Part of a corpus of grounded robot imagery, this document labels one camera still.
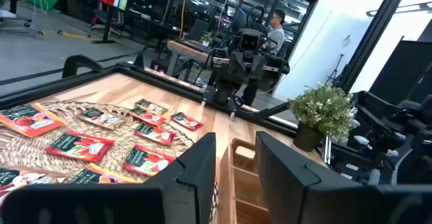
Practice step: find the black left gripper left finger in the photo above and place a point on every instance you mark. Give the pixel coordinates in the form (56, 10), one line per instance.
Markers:
(101, 203)

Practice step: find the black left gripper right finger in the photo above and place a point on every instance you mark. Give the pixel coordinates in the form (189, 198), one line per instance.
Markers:
(337, 203)

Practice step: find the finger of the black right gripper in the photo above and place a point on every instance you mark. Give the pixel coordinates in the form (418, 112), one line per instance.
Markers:
(225, 90)
(249, 92)

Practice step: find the red tea packet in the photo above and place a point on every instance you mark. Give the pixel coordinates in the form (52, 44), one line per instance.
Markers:
(154, 134)
(186, 121)
(147, 116)
(146, 160)
(79, 147)

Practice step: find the green white snack packet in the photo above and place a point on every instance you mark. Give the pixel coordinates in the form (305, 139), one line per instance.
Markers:
(151, 106)

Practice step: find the wooden tea box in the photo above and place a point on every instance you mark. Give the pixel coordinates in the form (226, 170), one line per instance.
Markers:
(243, 183)

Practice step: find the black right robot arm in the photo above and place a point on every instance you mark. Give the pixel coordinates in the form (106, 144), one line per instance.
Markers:
(275, 69)

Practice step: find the person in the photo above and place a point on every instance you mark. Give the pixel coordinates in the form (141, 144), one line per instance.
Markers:
(277, 35)

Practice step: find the small potted plant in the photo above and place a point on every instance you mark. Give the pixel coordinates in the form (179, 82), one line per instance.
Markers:
(207, 37)

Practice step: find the wooden desk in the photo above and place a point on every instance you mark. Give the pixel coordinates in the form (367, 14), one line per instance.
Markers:
(184, 48)

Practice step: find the round woven placemat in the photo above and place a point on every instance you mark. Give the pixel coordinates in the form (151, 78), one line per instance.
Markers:
(111, 139)

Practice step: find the potted plant white flowers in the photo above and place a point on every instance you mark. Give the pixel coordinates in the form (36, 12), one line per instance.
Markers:
(320, 112)

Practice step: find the black robot equipment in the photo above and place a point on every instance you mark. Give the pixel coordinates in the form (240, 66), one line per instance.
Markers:
(381, 129)

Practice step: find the black panel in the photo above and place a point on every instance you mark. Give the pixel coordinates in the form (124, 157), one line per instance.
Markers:
(401, 69)

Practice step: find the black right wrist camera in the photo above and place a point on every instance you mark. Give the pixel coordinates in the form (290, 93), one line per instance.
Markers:
(249, 40)

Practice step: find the camera tripod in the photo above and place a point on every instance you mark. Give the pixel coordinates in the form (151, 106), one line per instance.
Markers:
(335, 69)

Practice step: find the black upright frame post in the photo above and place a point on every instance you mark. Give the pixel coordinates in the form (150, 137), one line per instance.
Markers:
(371, 38)

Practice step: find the black arched bracket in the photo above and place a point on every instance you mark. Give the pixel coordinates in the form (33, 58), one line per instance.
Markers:
(81, 59)

